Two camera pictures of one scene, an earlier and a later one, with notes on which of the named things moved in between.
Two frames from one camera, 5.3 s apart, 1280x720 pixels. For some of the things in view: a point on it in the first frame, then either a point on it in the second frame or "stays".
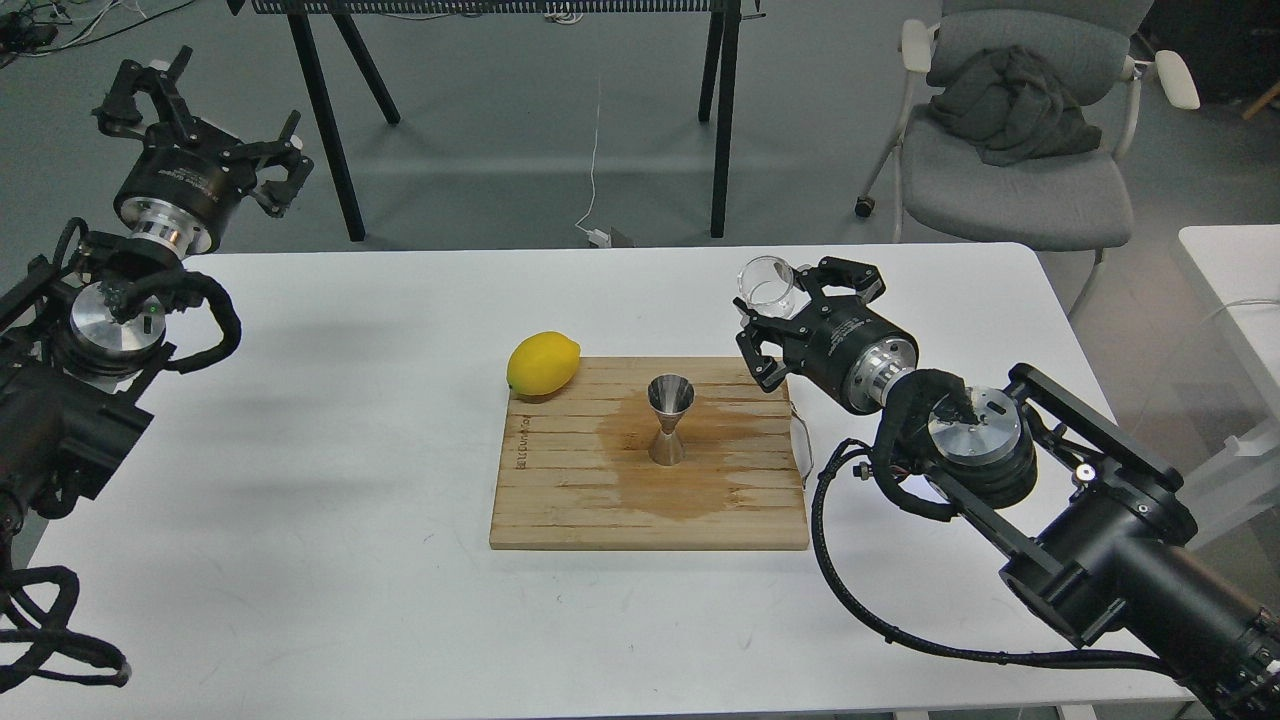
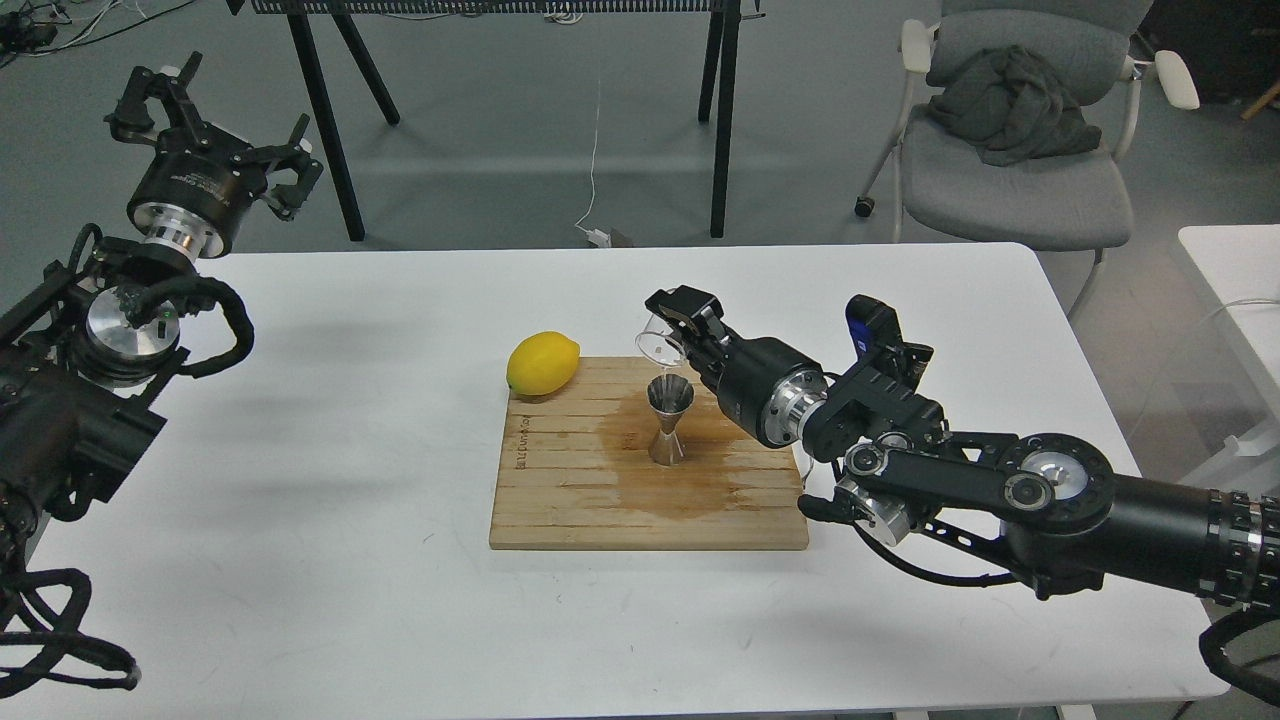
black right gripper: (852, 352) -> (761, 383)
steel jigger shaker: (670, 395) stays
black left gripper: (182, 185) stays
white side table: (1240, 264) stays
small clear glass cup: (766, 286) -> (659, 345)
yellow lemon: (543, 363) stays
